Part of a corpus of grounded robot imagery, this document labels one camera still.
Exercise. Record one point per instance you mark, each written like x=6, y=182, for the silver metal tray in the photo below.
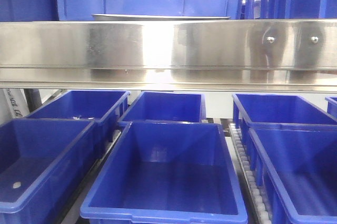
x=121, y=17

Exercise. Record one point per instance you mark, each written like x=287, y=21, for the blue bin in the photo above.
x=165, y=106
x=275, y=111
x=297, y=170
x=105, y=107
x=50, y=158

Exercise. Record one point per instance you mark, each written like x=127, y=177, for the white lettered bag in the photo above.
x=13, y=104

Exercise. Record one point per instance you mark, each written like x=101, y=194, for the blue bin far right edge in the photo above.
x=332, y=105

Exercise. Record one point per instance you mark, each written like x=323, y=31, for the small white disc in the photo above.
x=16, y=185

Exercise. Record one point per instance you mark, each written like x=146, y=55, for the left rail screw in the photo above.
x=270, y=39

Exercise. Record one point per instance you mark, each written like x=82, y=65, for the rail screw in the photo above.
x=314, y=39
x=270, y=39

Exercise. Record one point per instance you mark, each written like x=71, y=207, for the dark vertical post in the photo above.
x=33, y=99

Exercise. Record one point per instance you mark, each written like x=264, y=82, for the right rail screw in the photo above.
x=314, y=39

